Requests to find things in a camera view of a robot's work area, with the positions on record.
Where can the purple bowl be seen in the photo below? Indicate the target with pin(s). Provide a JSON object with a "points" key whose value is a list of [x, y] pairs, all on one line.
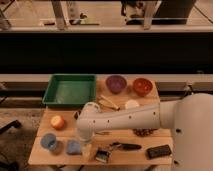
{"points": [[116, 83]]}

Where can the bunch of dark grapes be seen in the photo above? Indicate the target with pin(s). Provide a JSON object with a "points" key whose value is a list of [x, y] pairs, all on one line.
{"points": [[143, 132]]}

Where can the blue sponge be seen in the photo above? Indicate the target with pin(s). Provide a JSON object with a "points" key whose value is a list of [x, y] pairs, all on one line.
{"points": [[73, 148]]}

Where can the black rectangular case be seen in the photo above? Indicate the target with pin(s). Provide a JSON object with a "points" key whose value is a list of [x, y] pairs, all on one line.
{"points": [[158, 151]]}

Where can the green plastic tray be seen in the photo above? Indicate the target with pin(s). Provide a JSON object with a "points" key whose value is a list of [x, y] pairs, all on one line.
{"points": [[70, 90]]}

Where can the black handled brush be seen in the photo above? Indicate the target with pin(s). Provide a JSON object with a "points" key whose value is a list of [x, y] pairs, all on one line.
{"points": [[125, 146]]}

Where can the red bowl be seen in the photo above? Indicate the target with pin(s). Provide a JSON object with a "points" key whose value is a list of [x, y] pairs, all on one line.
{"points": [[142, 86]]}

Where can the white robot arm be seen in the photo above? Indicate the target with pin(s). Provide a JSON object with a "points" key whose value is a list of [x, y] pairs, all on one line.
{"points": [[190, 120]]}

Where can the metal fork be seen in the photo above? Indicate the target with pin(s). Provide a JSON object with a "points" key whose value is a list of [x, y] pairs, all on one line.
{"points": [[102, 133]]}

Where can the small metal clip box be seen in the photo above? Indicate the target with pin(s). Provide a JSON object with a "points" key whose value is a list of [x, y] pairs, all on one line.
{"points": [[102, 155]]}

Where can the red yellow apple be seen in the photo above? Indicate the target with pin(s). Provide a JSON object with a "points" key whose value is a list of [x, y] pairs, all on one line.
{"points": [[57, 122]]}

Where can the banana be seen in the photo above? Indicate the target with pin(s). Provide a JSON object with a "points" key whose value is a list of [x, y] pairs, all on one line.
{"points": [[108, 103]]}

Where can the blue plastic cup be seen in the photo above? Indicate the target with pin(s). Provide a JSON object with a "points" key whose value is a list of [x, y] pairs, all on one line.
{"points": [[49, 142]]}

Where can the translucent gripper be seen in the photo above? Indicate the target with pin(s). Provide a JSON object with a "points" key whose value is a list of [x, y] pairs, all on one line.
{"points": [[86, 149]]}

